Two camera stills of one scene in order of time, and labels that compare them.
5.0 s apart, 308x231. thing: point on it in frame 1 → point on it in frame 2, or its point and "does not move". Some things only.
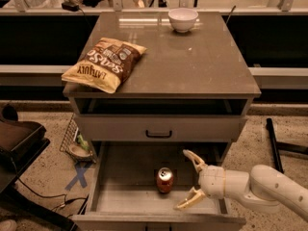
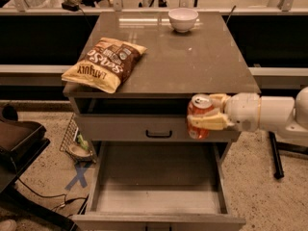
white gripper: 212,181 → 243,110
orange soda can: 165,180 → 198,105
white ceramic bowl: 183,19 does not move
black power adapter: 70,6 does not move
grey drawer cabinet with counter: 193,86 does not move
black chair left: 21,141 does not move
